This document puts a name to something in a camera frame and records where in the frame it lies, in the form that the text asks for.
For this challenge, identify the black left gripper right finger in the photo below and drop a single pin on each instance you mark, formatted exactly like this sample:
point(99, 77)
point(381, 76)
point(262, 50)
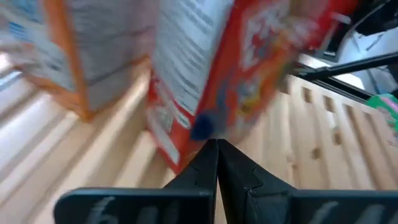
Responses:
point(295, 208)

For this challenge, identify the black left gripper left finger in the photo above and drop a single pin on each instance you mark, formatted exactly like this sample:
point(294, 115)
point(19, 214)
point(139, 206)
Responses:
point(155, 208)

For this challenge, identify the green Apple Jacks cereal box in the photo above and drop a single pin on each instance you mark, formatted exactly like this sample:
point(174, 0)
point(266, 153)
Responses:
point(385, 109)

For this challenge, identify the red Froot Loops cereal box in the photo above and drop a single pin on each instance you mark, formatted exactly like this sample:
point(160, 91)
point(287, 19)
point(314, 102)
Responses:
point(217, 62)

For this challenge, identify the orange Mini Wheats cereal box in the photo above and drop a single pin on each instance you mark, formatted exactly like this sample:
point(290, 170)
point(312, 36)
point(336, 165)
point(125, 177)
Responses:
point(102, 46)

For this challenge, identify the slatted wooden shelf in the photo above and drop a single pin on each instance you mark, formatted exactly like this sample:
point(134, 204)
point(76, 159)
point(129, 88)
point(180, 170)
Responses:
point(311, 155)

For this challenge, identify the black metal frame bar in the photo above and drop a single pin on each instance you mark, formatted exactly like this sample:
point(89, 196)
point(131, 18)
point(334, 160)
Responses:
point(357, 66)

